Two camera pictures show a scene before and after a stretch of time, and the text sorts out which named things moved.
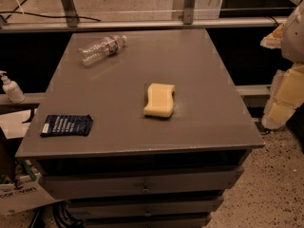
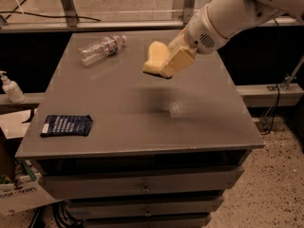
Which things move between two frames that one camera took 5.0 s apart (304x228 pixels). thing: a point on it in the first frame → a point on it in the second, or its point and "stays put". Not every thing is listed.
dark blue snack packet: x=67 y=124 stays put
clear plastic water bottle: x=96 y=51 stays put
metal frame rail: x=189 y=20 stays put
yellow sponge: x=161 y=102 → x=158 y=53
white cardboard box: x=27 y=194 stays put
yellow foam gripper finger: x=274 y=40 → x=181 y=41
